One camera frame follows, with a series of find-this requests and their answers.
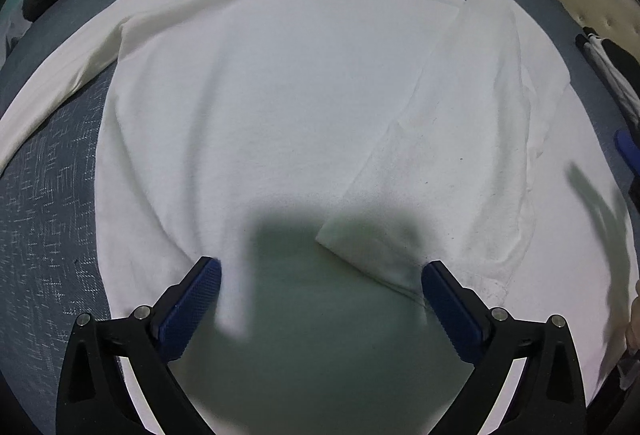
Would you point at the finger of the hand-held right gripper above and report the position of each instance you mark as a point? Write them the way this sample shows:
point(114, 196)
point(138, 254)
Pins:
point(627, 147)

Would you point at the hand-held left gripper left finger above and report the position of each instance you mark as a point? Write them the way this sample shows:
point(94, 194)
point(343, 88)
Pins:
point(192, 305)

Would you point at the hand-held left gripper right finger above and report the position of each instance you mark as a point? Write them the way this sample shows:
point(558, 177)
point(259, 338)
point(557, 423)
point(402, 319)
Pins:
point(452, 310)

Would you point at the white long-sleeve shirt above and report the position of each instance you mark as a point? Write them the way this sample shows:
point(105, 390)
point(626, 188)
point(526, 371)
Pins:
point(300, 90)

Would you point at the person's right hand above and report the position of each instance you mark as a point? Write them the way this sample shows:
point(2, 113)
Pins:
point(634, 322)

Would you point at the folded black and white garment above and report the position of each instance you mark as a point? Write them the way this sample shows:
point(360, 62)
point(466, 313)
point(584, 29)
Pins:
point(612, 70)

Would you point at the pale lilac sheet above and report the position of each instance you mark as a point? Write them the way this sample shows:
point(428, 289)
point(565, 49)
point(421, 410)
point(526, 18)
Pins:
point(15, 30)

